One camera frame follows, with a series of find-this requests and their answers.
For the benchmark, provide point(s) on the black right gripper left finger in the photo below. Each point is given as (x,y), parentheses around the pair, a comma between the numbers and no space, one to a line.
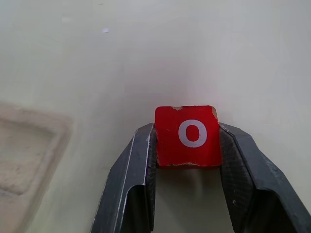
(126,184)

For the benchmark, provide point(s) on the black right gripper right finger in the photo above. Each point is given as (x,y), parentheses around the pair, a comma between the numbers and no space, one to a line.
(257,179)

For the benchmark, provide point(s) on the red letter O block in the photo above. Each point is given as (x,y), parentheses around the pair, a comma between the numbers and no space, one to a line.
(187,136)

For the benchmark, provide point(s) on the white plastic tray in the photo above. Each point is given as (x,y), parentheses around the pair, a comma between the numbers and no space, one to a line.
(26,157)

